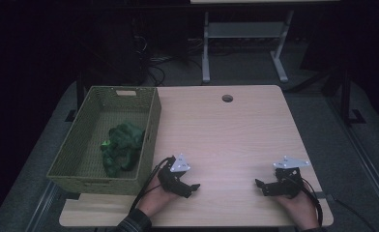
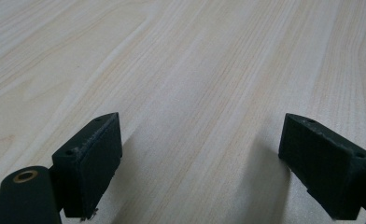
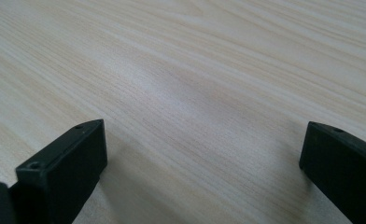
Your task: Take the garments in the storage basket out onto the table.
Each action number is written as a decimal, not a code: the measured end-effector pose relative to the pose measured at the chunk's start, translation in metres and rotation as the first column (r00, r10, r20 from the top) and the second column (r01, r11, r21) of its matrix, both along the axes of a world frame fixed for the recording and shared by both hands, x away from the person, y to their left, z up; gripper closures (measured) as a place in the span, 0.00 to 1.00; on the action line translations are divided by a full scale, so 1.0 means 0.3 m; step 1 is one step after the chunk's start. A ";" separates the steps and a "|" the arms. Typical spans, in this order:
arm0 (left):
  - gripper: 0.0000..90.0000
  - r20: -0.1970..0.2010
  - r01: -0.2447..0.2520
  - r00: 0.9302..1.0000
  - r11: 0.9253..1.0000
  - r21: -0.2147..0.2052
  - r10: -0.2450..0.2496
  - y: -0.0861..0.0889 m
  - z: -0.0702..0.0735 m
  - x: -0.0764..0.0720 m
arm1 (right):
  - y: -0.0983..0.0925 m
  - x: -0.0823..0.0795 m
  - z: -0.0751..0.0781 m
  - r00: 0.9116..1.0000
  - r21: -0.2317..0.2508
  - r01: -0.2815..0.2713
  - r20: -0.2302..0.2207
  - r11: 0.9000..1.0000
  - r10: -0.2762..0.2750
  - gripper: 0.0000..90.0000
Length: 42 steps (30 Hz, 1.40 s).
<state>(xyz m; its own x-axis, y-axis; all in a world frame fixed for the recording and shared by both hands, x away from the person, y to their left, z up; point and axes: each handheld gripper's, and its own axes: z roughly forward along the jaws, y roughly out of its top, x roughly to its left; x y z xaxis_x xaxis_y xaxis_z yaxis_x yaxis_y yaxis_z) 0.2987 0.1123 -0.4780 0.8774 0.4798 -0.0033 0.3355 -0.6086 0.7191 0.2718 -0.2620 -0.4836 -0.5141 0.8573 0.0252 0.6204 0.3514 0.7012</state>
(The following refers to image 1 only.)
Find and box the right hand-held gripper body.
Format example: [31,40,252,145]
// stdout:
[273,156,311,198]

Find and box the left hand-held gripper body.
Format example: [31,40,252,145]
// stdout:
[157,153,191,194]

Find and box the green woven basket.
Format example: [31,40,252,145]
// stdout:
[46,85,162,196]

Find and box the person's right hand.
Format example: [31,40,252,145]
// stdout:
[271,183,321,231]

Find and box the person's left hand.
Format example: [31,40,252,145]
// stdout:
[135,176,179,218]

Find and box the black metal stand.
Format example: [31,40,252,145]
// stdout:
[322,62,366,128]

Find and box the grey metal stand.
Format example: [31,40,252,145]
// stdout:
[201,10,294,84]

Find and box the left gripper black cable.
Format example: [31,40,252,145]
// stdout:
[129,156,176,214]

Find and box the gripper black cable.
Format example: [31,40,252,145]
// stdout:
[283,175,324,226]
[129,156,176,214]

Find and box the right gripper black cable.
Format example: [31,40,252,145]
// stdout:
[283,175,324,226]

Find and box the thin black floor cable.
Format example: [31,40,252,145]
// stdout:
[333,198,378,232]

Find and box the tangle of black floor cables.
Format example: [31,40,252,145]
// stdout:
[131,18,205,87]

